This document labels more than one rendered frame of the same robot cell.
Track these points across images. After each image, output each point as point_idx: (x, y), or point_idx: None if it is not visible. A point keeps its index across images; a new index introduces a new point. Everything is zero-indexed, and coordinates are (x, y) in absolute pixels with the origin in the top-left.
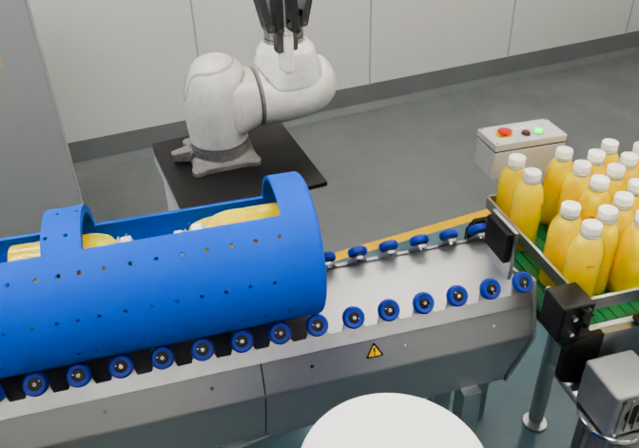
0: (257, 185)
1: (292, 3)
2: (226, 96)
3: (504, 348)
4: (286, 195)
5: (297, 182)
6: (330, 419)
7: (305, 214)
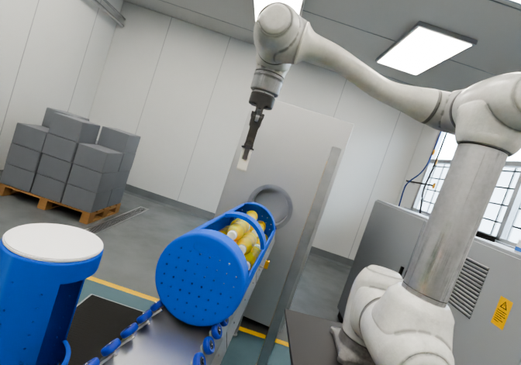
0: (308, 346)
1: None
2: (356, 284)
3: None
4: (206, 230)
5: (213, 234)
6: (98, 246)
7: (189, 232)
